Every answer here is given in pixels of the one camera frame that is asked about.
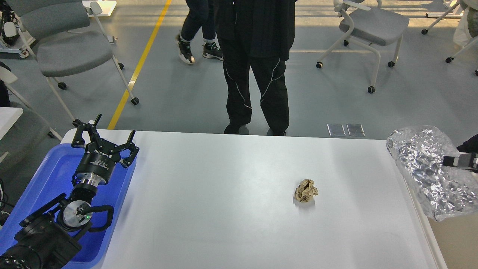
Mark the grey chair left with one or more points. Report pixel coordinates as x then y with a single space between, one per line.
41 24

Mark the metal floor plate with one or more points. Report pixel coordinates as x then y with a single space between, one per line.
356 130
336 130

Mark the right metal floor plate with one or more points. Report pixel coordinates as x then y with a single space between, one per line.
356 130

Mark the silver foil bag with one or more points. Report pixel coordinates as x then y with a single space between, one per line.
442 191

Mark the white small table left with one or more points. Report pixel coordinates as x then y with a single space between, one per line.
8 117

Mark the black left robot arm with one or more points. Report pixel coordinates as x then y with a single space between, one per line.
67 214

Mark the grey chair right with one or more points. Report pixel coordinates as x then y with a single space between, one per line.
365 26

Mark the person in black coat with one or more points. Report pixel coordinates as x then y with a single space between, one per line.
256 35

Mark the blue plastic tray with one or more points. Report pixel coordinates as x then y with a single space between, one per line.
53 178

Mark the grey chair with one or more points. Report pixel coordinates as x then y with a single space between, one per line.
365 26
41 24

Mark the crumpled brown paper ball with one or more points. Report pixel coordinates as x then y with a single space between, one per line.
305 191

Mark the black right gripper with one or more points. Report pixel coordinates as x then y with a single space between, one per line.
468 160

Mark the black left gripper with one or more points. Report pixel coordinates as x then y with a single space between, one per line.
98 163

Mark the white plastic bin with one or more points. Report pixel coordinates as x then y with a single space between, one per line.
453 242

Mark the left metal floor plate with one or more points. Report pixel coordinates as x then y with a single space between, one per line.
336 130

